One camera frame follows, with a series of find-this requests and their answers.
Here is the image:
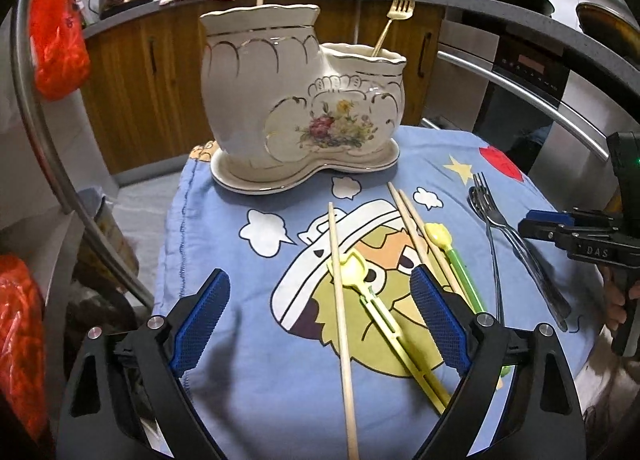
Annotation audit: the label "blue cartoon printed cloth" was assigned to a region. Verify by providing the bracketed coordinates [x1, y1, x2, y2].
[152, 125, 593, 460]

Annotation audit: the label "person's right hand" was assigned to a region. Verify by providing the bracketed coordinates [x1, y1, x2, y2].
[599, 265, 627, 331]

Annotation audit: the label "gold fork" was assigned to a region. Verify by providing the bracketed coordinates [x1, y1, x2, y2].
[370, 0, 417, 58]

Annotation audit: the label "silver fork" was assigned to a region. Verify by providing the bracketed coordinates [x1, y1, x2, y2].
[471, 171, 503, 323]

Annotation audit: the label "silver spoon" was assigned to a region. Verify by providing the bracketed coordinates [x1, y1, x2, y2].
[466, 189, 572, 331]

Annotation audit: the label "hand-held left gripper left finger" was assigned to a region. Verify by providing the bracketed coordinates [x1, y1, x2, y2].
[55, 267, 232, 460]

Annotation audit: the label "wooden kitchen cabinets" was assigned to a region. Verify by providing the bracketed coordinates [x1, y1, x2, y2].
[82, 0, 446, 175]

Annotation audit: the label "floral ceramic utensil holder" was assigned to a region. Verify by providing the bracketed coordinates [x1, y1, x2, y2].
[199, 4, 407, 179]

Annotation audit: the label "stainless steel oven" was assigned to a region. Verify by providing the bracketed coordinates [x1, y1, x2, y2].
[420, 20, 640, 221]

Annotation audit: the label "green yellow training chopsticks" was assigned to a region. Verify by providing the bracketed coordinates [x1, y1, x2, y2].
[424, 222, 513, 391]

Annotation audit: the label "curved metal bar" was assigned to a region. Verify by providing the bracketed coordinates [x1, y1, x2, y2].
[11, 0, 153, 308]

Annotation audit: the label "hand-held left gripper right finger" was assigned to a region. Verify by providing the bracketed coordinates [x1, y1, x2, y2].
[409, 264, 587, 460]

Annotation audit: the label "white ceramic saucer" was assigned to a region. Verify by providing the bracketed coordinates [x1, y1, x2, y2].
[210, 140, 402, 195]

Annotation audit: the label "yellow plastic training chopsticks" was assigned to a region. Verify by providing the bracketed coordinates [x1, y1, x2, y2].
[326, 249, 451, 416]

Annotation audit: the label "brown frying pan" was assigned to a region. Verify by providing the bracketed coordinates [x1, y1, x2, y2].
[575, 2, 640, 60]

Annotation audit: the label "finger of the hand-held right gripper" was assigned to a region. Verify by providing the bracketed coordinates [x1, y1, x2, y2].
[526, 210, 577, 227]
[517, 220, 568, 245]

